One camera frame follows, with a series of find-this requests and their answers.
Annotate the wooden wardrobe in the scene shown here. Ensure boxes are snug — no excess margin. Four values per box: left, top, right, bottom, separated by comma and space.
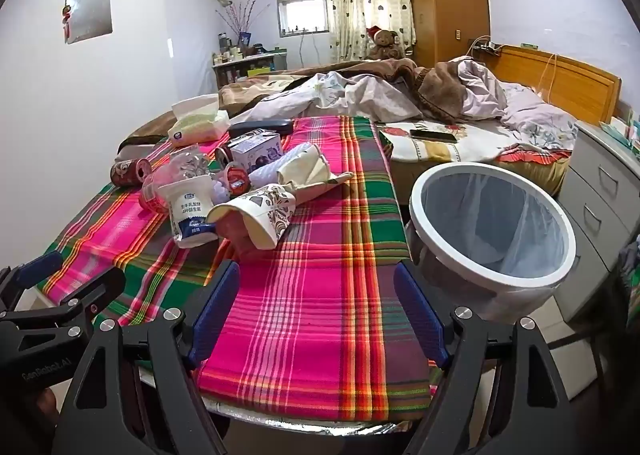
404, 0, 493, 68

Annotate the clear plastic bottle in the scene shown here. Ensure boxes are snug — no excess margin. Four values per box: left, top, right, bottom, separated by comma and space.
141, 145, 213, 213

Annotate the beige cloth bag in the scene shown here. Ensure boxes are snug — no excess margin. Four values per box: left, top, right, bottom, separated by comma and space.
277, 144, 356, 201

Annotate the pink green plaid cloth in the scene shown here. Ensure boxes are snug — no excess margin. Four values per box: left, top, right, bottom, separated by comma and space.
42, 115, 441, 423

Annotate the white strawberry bed sheet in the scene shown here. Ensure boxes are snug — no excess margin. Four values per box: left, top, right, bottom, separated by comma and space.
377, 118, 573, 171

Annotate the brown blanket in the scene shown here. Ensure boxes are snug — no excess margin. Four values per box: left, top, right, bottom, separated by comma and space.
117, 58, 468, 146

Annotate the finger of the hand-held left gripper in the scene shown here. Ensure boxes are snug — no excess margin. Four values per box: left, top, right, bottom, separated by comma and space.
0, 265, 127, 367
0, 251, 65, 307

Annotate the grey drawer nightstand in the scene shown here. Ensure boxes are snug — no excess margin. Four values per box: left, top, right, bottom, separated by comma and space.
552, 121, 640, 323

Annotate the vase with dry branches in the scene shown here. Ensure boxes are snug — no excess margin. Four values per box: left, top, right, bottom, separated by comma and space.
216, 0, 257, 48

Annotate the green tissue pack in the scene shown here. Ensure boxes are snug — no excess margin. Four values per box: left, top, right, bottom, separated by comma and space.
167, 95, 231, 146

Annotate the white yogurt cup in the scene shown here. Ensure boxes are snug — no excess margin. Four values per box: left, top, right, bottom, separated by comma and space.
159, 174, 221, 249

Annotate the wooden bed with bedding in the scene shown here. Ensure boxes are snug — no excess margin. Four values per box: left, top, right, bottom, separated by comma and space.
240, 58, 581, 146

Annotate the black glasses case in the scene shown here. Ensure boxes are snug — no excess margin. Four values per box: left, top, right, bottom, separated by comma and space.
229, 119, 295, 137

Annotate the small window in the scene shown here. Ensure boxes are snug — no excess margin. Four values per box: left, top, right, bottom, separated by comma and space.
276, 0, 330, 38

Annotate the power strip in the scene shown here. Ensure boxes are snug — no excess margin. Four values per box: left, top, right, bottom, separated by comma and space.
467, 38, 503, 56

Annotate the patterned window curtain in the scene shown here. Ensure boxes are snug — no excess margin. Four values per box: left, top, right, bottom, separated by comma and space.
322, 0, 417, 63

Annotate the red lidded snack cup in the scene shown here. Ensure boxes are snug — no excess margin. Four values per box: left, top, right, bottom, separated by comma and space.
227, 162, 251, 196

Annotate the pile of clothes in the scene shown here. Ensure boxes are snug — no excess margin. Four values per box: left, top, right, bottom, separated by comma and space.
617, 240, 640, 336

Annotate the brown teddy bear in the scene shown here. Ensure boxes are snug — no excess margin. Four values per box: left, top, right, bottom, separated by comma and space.
366, 26, 406, 60

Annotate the shelf with bottles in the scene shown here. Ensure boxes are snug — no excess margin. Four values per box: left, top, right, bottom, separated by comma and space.
211, 46, 290, 91

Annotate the brown drink can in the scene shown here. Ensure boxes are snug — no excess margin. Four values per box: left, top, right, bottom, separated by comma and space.
111, 158, 152, 186

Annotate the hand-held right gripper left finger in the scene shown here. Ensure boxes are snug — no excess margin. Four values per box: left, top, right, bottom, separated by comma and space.
50, 259, 242, 455

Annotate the patterned paper cup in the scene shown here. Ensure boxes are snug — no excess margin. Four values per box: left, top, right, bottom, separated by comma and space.
206, 184, 297, 250

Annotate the white round trash bin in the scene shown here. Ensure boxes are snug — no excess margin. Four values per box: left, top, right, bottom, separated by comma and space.
409, 162, 577, 323

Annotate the pile of small boxes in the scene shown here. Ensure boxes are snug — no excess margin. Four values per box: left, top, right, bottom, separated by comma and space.
597, 115, 640, 151

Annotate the black smartphone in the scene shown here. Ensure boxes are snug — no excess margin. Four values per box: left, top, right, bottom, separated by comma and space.
410, 128, 459, 144

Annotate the wooden bed headboard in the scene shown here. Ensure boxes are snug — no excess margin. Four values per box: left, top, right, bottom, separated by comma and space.
492, 44, 623, 126

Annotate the orange cable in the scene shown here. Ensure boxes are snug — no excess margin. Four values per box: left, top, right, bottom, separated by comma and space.
537, 52, 558, 96

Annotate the silver wall poster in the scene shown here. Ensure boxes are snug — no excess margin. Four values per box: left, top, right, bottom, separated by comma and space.
64, 0, 113, 43

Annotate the purple plastic wrapper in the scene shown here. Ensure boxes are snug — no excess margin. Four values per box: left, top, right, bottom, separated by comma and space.
229, 130, 282, 173

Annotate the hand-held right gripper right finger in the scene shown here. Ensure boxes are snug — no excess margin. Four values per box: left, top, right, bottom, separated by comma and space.
394, 261, 590, 455

